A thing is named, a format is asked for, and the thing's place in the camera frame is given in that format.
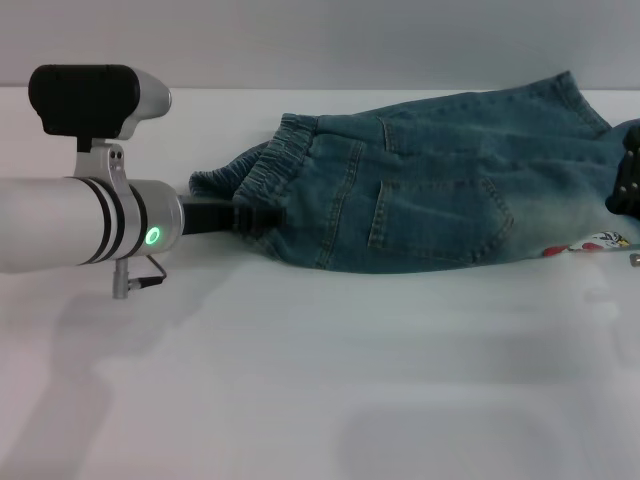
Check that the left wrist camera housing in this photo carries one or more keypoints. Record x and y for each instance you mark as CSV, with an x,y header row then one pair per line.
x,y
80,100

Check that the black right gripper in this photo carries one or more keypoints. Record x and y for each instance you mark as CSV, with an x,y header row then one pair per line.
x,y
625,204

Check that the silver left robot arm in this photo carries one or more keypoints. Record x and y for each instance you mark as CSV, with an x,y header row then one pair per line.
x,y
50,225

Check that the blue denim shorts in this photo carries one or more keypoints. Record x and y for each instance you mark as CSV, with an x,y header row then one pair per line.
x,y
425,200

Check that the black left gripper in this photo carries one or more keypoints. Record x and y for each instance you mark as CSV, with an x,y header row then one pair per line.
x,y
207,217

